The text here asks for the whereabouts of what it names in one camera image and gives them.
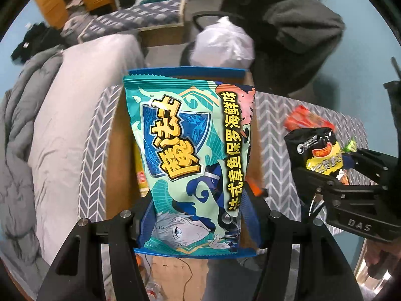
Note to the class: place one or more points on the orange floor item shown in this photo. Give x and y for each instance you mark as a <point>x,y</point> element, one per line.
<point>140,265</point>

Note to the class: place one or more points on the person's right hand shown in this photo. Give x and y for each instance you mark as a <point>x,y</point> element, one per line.
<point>374,254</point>

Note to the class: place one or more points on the yellow snack bar packet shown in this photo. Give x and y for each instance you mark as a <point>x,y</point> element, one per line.
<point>141,175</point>

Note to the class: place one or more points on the bed with grey sheet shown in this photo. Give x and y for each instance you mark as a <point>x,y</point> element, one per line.
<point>78,116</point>

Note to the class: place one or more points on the white plastic bag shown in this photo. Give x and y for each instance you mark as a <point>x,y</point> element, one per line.
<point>222,40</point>

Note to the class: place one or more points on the teal snack packet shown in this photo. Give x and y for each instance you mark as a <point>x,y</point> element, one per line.
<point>188,150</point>

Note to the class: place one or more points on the large red-orange snack packet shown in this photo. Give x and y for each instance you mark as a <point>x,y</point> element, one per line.
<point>308,119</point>

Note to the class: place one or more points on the grey fleece jacket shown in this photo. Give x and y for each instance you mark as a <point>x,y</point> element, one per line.
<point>300,25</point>

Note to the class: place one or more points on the black snack packet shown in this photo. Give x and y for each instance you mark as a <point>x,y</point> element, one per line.
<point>313,150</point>

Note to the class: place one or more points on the grey comforter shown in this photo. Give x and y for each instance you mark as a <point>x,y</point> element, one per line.
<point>22,116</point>

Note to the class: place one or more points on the black office chair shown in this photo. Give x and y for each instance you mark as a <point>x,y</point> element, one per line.
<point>269,75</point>

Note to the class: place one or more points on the person's grey pants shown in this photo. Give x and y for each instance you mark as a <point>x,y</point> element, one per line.
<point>238,279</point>

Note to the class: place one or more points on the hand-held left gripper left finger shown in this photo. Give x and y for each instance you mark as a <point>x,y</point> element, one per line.
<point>125,225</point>

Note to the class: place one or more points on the grey herringbone tablecloth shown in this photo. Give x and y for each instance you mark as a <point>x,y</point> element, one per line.
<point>275,116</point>

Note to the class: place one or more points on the green and orange snack packet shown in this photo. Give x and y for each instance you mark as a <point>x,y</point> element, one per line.
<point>351,146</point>

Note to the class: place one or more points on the blue-rimmed cardboard box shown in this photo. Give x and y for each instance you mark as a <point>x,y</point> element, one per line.
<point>119,163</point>

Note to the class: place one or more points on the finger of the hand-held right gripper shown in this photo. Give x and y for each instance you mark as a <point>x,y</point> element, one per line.
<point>319,185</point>
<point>372,166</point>

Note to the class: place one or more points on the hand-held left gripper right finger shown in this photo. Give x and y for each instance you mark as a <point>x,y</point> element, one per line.
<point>250,222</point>

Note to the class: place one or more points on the wooden bed frame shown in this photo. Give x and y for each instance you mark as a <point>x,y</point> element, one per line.
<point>163,36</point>

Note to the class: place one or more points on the pile of black clothes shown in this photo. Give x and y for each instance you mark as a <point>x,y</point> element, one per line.
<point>34,42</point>

